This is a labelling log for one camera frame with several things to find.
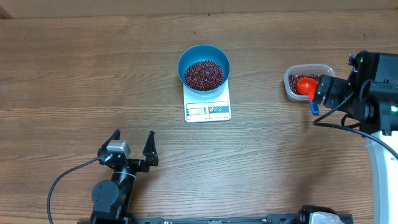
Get blue bowl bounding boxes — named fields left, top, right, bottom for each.
left=177, top=45, right=231, bottom=94

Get clear plastic container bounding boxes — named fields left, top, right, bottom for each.
left=284, top=63, right=336, bottom=102

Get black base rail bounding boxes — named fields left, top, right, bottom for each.
left=77, top=214, right=354, bottom=224

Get red beans in bowl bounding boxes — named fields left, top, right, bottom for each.
left=184, top=60, right=224, bottom=91

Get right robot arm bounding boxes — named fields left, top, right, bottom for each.
left=305, top=50, right=397, bottom=223

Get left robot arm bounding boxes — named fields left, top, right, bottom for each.
left=89, top=129, right=159, bottom=224

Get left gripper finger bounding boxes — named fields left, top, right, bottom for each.
left=101, top=129, right=121, bottom=149
left=142, top=131, right=159, bottom=166

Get white kitchen scale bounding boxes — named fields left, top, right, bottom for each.
left=183, top=81, right=231, bottom=123

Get red measuring scoop blue handle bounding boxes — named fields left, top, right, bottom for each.
left=296, top=77, right=320, bottom=116

